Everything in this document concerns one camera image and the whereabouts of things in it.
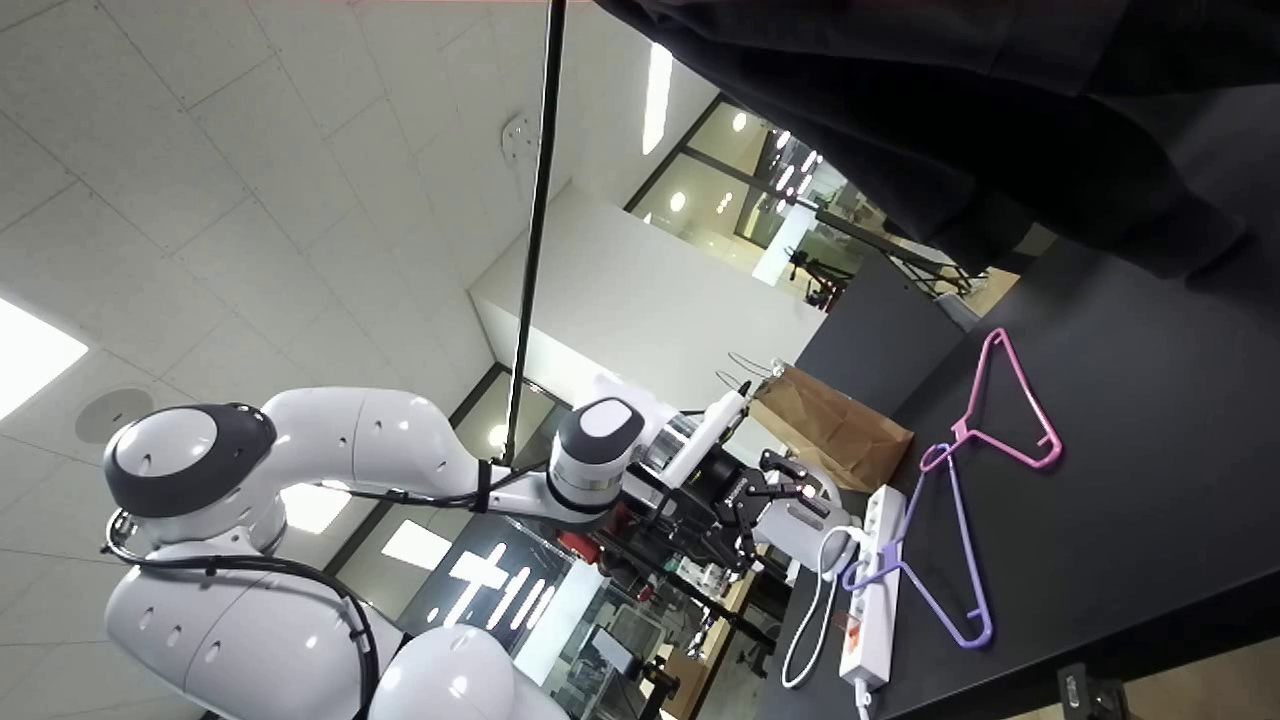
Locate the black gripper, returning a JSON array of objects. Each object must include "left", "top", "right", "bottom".
[{"left": 727, "top": 447, "right": 811, "bottom": 516}]

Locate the purple plastic coat hanger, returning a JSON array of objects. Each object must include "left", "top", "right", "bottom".
[{"left": 834, "top": 436, "right": 1001, "bottom": 657}]

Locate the pink plastic coat hanger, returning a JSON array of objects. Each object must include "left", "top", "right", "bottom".
[{"left": 947, "top": 325, "right": 1067, "bottom": 474}]

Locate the black hanging rod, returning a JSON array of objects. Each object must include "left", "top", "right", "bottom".
[{"left": 498, "top": 0, "right": 573, "bottom": 390}]

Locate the brown paper bag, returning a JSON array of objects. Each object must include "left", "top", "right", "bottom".
[{"left": 746, "top": 363, "right": 919, "bottom": 497}]

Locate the white power strip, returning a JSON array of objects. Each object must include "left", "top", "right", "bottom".
[{"left": 834, "top": 482, "right": 913, "bottom": 692}]

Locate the black divider panel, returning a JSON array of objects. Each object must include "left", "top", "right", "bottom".
[{"left": 796, "top": 251, "right": 979, "bottom": 418}]

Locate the red background robot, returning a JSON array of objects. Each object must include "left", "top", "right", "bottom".
[{"left": 550, "top": 522, "right": 612, "bottom": 570}]

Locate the black table clamp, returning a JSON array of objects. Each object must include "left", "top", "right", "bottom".
[{"left": 1056, "top": 659, "right": 1132, "bottom": 720}]

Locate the ceiling light strip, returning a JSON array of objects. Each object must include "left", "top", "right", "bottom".
[{"left": 634, "top": 38, "right": 679, "bottom": 160}]

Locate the black hanging garment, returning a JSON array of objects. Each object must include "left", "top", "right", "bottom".
[{"left": 591, "top": 0, "right": 1280, "bottom": 318}]

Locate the ceiling light panel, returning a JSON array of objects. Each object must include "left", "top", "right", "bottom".
[{"left": 0, "top": 291, "right": 93, "bottom": 422}]

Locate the white power cable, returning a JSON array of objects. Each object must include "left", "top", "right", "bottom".
[{"left": 777, "top": 522, "right": 872, "bottom": 720}]

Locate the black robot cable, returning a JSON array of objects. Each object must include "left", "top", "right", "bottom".
[{"left": 100, "top": 455, "right": 536, "bottom": 720}]

